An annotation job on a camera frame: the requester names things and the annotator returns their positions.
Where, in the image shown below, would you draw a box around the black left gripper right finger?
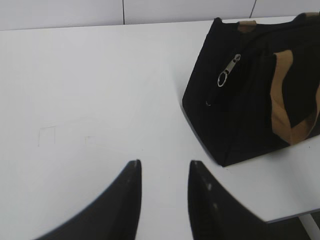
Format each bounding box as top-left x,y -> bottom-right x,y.
187,160 -> 310,240

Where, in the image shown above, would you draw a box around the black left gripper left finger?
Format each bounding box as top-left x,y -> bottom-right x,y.
39,159 -> 142,240

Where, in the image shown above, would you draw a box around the black tote bag tan handles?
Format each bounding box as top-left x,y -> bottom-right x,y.
182,12 -> 320,167

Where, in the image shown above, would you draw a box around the silver metal zipper pull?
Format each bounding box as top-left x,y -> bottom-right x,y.
217,53 -> 241,88

